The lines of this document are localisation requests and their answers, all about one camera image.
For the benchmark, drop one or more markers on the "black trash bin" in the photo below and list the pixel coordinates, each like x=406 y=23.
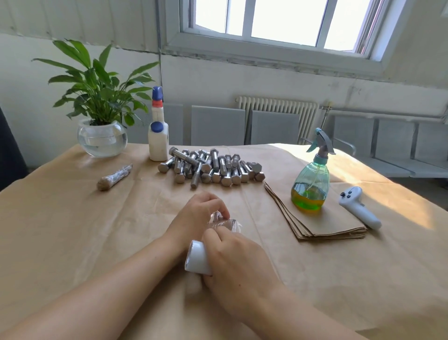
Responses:
x=10 y=154

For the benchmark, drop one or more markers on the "white radiator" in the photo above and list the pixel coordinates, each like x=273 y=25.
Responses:
x=276 y=108

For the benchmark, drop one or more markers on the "person's right hand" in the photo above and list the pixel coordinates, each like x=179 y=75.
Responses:
x=241 y=273

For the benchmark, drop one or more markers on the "person's left hand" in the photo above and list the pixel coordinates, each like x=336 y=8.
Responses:
x=192 y=221

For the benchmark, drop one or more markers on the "white vertical blind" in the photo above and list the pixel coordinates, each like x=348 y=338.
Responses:
x=77 y=21

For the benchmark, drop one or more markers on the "green spray bottle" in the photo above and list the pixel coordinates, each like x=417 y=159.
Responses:
x=310 y=189

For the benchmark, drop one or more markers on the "grey chair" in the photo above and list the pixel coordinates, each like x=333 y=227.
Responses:
x=175 y=126
x=413 y=147
x=357 y=136
x=218 y=126
x=275 y=128

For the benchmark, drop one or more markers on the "white cling film roll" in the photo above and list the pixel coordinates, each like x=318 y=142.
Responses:
x=198 y=258

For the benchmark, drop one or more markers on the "person's left forearm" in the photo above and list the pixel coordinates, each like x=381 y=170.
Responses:
x=91 y=301

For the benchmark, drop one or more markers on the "pile of steel bolts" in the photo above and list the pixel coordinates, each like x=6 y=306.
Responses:
x=213 y=167

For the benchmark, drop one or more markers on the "white framed window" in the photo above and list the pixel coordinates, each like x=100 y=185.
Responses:
x=287 y=28

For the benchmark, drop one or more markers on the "round glass vase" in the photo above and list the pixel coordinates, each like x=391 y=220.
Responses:
x=103 y=139

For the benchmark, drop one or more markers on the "large brown paper table cover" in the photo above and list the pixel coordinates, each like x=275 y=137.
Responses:
x=56 y=224

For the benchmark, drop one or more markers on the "green leafy plant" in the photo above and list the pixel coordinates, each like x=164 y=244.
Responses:
x=98 y=87

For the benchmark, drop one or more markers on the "white glue bottle blue cap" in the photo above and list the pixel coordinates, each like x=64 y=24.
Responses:
x=158 y=140

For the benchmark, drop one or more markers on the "stack of brown paper sheets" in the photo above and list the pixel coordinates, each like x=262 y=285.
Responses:
x=329 y=217

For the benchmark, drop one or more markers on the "white handheld controller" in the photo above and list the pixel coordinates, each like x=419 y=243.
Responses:
x=358 y=207

